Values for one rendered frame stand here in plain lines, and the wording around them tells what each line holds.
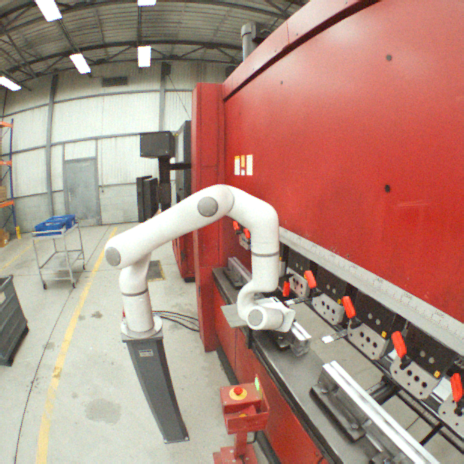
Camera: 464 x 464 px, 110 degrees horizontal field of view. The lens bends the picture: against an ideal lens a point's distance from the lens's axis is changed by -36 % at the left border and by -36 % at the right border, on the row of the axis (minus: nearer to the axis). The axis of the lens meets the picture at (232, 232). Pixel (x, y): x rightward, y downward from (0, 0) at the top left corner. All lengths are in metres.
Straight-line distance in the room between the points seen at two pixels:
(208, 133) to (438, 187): 1.57
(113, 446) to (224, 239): 1.81
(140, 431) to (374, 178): 1.93
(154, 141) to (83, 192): 6.57
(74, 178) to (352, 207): 8.15
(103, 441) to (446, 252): 2.02
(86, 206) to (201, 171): 6.84
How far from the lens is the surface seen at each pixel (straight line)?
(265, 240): 0.75
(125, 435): 1.95
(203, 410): 1.98
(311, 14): 0.97
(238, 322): 1.11
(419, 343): 0.62
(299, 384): 1.02
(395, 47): 0.67
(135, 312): 1.02
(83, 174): 8.34
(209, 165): 1.81
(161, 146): 1.93
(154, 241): 0.84
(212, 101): 1.89
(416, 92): 0.60
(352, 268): 0.72
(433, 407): 1.05
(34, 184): 9.08
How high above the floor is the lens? 1.65
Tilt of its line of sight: 15 degrees down
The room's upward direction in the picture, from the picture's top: straight up
